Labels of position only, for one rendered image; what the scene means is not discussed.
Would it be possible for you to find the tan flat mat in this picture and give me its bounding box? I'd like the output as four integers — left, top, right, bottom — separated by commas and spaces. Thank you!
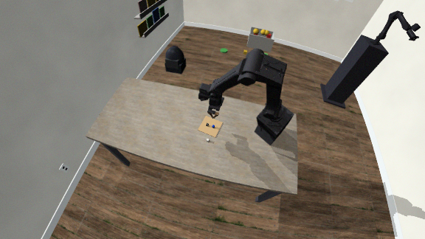
198, 116, 222, 137

